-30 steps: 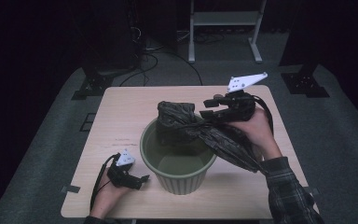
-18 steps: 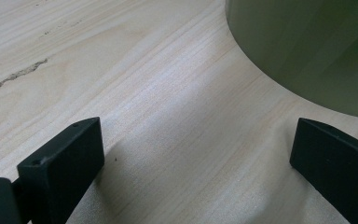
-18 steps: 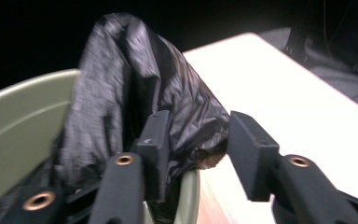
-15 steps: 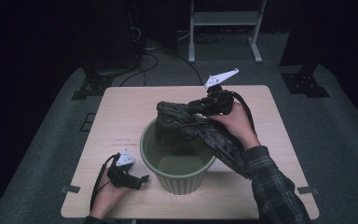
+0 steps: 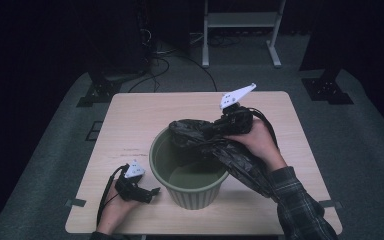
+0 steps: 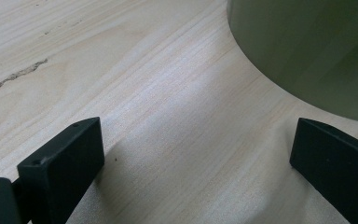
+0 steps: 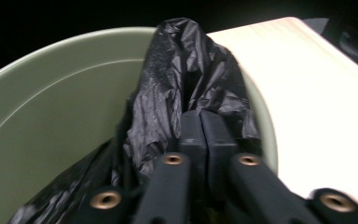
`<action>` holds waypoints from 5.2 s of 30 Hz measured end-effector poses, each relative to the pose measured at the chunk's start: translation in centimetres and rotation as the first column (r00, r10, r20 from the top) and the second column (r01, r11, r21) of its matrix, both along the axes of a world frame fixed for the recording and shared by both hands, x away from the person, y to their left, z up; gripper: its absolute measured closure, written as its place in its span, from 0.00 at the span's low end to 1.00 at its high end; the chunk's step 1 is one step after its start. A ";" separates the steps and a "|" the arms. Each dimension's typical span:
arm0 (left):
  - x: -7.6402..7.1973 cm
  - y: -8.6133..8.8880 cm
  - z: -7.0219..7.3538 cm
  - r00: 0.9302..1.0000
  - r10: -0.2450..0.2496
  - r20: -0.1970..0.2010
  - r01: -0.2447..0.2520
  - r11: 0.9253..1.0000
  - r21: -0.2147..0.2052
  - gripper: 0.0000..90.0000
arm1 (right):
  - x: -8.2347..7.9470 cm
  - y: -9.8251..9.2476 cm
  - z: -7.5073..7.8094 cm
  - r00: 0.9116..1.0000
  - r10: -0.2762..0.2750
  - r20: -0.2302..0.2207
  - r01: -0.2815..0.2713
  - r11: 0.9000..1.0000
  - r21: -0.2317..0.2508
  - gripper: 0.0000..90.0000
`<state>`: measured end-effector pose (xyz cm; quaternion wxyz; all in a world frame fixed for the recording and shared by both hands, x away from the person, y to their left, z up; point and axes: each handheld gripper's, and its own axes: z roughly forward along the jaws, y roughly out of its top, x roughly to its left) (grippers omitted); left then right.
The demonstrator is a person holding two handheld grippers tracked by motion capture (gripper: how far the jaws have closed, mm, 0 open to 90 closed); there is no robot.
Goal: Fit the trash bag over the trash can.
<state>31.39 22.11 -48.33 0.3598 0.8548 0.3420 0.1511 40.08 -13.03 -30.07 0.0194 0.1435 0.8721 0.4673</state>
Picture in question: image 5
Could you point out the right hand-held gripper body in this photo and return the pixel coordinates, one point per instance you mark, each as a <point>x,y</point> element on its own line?
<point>236,121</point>

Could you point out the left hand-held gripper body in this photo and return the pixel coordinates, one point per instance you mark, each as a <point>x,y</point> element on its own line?
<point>130,188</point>

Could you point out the black plastic garbage bag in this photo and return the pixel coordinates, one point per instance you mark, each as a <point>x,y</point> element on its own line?
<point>240,160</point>

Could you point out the green ribbed trash bin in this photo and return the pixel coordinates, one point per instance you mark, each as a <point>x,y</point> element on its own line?
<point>193,196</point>

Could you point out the person's left hand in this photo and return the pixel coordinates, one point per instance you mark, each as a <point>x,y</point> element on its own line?
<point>113,213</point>

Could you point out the person's right hand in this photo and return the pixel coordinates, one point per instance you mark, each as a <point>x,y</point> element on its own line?
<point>263,146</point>

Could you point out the grey tape strip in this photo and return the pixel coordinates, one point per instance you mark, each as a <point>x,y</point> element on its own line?
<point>330,204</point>
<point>76,202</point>

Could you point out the black stand base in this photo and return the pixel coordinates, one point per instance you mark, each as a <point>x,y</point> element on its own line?
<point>326,90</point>
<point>98,93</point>

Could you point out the white metal stand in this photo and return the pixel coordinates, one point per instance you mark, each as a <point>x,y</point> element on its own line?
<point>243,19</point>

